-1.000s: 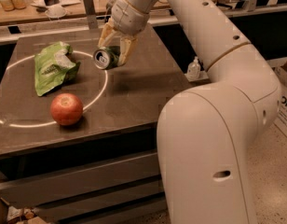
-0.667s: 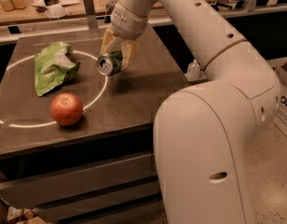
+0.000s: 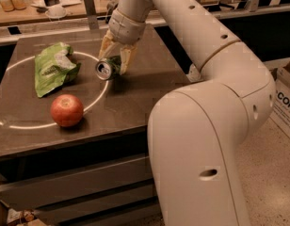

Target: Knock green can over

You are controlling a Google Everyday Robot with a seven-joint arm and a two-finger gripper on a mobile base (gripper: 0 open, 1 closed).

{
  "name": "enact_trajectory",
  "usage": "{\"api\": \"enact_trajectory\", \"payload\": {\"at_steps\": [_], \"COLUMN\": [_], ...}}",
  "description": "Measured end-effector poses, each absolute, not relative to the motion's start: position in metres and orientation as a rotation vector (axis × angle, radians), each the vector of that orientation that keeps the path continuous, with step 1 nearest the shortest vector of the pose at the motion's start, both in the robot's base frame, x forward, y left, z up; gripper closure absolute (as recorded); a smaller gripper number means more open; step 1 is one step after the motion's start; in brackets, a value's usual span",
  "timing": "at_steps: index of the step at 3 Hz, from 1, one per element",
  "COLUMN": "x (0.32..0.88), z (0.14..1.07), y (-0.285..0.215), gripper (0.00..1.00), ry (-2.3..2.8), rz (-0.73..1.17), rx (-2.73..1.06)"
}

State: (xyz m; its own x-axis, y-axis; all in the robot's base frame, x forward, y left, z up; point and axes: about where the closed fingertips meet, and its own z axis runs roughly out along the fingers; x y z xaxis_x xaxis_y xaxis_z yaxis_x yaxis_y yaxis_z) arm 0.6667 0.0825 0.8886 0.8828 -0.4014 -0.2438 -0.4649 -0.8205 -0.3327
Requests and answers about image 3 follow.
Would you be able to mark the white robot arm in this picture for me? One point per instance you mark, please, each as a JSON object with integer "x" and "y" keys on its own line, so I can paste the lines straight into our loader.
{"x": 193, "y": 131}

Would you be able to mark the clear sanitizer bottle left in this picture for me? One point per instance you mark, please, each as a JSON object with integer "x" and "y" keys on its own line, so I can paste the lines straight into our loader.
{"x": 193, "y": 74}

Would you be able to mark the green chip bag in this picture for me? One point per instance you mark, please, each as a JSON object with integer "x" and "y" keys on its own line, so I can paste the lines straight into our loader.
{"x": 53, "y": 68}

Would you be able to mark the white face mask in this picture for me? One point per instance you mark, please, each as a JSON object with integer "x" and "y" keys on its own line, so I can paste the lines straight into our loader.
{"x": 56, "y": 12}

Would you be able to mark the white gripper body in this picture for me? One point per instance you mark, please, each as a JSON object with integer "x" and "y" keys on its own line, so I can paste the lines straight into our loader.
{"x": 125, "y": 28}

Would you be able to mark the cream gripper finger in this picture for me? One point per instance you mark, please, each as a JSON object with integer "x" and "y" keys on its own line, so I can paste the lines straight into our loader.
{"x": 127, "y": 55}
{"x": 108, "y": 45}

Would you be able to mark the grey drawer cabinet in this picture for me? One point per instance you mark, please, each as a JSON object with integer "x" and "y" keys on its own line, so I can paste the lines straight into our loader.
{"x": 97, "y": 172}

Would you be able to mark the grey power strip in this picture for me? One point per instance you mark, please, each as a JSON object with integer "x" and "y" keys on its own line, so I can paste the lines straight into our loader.
{"x": 111, "y": 6}

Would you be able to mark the red apple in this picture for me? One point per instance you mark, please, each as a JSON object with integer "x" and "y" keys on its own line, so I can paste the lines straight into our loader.
{"x": 66, "y": 110}

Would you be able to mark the green soda can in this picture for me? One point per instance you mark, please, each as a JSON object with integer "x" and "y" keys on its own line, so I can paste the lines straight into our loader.
{"x": 108, "y": 68}

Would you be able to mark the orange liquid jar left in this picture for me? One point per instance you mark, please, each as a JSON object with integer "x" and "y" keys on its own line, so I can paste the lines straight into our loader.
{"x": 6, "y": 5}

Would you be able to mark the metal railing post left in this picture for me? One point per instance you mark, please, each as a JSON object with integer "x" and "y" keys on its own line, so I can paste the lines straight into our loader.
{"x": 91, "y": 14}

